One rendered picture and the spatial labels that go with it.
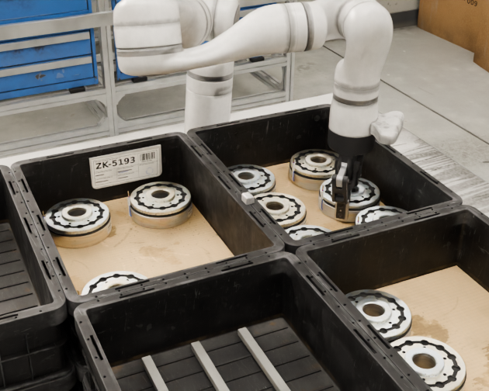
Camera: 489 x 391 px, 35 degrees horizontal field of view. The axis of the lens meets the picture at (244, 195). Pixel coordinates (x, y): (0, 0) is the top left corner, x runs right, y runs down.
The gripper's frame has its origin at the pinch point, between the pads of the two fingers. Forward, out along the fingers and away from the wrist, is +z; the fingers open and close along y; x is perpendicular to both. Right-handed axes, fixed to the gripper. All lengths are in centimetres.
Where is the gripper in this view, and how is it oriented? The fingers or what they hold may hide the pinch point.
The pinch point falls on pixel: (345, 203)
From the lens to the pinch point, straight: 131.2
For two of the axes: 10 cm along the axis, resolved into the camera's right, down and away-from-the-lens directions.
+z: -0.2, 8.6, 5.1
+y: -3.4, 4.7, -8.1
